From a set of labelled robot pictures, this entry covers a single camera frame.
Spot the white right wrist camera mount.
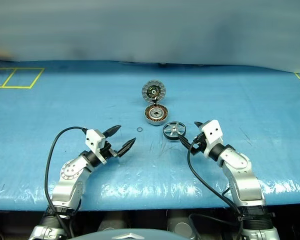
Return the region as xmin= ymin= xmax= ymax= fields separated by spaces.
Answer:
xmin=200 ymin=119 xmax=225 ymax=157

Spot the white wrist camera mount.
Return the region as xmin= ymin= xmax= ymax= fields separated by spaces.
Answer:
xmin=200 ymin=119 xmax=225 ymax=157
xmin=84 ymin=128 xmax=109 ymax=165

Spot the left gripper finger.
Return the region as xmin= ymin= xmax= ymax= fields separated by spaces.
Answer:
xmin=103 ymin=124 xmax=122 ymax=138
xmin=116 ymin=137 xmax=137 ymax=158

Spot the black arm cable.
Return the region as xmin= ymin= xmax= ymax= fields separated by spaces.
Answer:
xmin=186 ymin=143 xmax=245 ymax=240
xmin=44 ymin=126 xmax=89 ymax=240

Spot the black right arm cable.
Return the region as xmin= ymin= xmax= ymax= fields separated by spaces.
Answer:
xmin=186 ymin=143 xmax=245 ymax=240

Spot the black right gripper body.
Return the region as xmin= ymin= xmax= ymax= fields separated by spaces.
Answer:
xmin=188 ymin=133 xmax=208 ymax=156

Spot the motor cover with circuit board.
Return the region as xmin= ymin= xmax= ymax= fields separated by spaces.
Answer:
xmin=141 ymin=79 xmax=167 ymax=104

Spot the black spoked motor rotor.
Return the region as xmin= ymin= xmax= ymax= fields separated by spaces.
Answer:
xmin=162 ymin=120 xmax=187 ymax=143

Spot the blue plastic table cover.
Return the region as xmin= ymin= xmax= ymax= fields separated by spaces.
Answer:
xmin=0 ymin=59 xmax=300 ymax=212

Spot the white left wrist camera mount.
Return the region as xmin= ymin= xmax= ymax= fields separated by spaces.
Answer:
xmin=84 ymin=128 xmax=109 ymax=165

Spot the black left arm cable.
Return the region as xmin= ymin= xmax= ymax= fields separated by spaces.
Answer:
xmin=44 ymin=126 xmax=89 ymax=240

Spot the motor stator with copper coils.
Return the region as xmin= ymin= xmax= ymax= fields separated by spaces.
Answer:
xmin=142 ymin=103 xmax=168 ymax=127

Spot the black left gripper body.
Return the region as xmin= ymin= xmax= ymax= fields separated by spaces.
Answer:
xmin=101 ymin=140 xmax=120 ymax=161

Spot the dark grey rounded shape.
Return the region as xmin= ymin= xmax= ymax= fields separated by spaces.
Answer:
xmin=166 ymin=210 xmax=199 ymax=240

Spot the grey robot torso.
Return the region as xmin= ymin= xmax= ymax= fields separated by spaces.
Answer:
xmin=71 ymin=228 xmax=196 ymax=240

